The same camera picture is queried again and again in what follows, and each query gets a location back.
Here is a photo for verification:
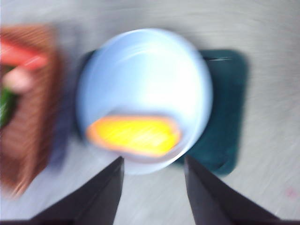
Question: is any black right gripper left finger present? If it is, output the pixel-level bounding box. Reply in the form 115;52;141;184
0;156;124;225

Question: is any black rectangular tray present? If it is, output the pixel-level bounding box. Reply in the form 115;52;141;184
82;48;249;176

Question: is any brown egg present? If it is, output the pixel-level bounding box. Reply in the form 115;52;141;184
3;69;32;93

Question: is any brown wicker basket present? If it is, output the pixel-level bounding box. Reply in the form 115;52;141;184
0;24;63;200

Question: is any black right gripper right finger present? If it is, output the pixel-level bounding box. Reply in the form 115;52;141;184
184;156;300;225

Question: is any blue round plate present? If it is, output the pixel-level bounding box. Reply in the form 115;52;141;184
76;28;214;176

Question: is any green vegetable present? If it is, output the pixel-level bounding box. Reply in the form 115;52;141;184
0;67;18;128

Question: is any yellow-orange corn cob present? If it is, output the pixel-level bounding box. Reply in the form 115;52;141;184
86;115;182;157

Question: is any orange carrot with green leaves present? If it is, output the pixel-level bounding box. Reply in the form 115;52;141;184
0;43;49;71

